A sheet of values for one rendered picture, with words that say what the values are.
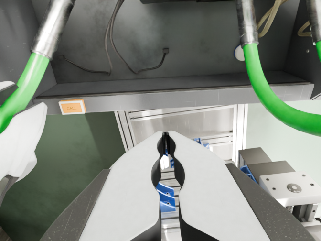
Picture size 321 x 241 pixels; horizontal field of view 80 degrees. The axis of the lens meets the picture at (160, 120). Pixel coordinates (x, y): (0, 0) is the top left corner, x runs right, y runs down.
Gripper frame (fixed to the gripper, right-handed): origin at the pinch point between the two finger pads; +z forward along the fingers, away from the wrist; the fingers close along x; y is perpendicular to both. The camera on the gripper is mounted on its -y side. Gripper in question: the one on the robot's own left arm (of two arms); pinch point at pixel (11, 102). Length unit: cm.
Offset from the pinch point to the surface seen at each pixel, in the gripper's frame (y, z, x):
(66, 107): 27.9, 7.6, -7.6
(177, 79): 26.4, 29.4, 8.9
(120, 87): 28.0, 19.1, -1.5
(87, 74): 33.8, 19.4, -11.9
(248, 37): -1.6, 18.6, 12.6
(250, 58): -1.1, 16.8, 14.0
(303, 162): 120, 104, 143
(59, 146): 162, 5, -41
